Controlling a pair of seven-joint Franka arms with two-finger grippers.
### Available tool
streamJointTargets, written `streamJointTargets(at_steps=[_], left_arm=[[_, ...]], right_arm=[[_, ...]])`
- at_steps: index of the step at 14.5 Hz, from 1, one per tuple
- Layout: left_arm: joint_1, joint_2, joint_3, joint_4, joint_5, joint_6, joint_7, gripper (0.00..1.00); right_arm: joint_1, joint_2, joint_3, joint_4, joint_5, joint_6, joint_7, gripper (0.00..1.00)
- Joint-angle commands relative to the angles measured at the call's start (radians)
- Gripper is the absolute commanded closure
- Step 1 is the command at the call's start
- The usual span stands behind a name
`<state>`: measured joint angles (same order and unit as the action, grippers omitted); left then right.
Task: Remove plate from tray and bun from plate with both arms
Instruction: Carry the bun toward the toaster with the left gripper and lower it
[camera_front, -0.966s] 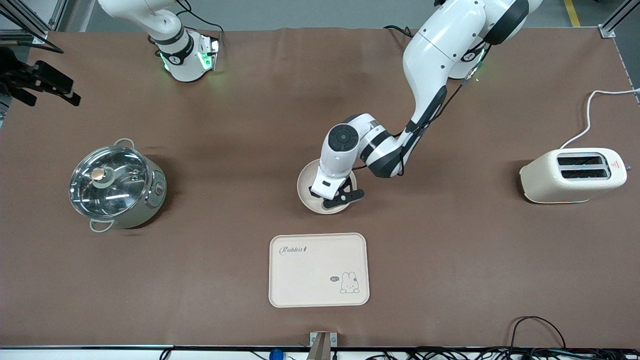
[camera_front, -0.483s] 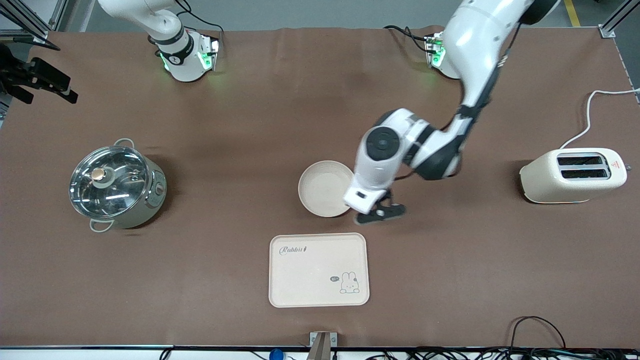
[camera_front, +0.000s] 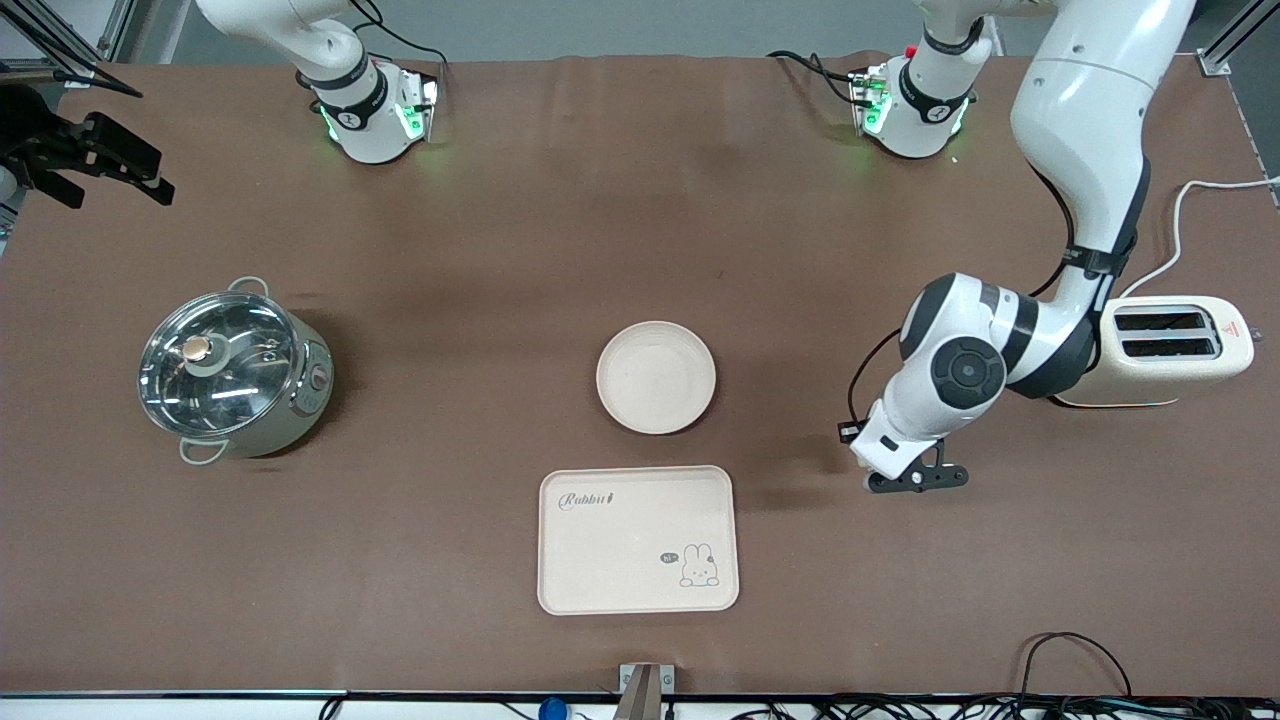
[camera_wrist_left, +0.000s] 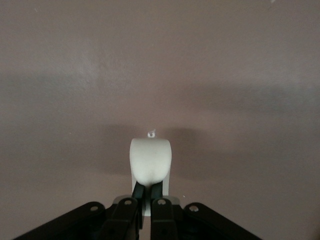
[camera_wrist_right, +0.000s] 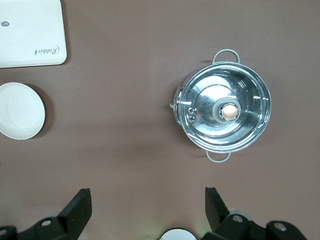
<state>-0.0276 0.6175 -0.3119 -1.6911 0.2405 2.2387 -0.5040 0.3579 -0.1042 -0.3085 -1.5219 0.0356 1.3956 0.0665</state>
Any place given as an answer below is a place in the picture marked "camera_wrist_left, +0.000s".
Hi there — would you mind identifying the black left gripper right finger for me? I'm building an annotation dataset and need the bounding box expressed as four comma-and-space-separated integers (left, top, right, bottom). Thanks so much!
149, 181, 179, 240

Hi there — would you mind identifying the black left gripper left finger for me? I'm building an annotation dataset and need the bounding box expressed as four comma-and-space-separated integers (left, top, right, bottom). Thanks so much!
99, 181, 147, 240

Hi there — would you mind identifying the white steamed bun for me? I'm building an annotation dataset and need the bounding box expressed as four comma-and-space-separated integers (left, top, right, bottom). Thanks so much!
129, 136, 173, 191

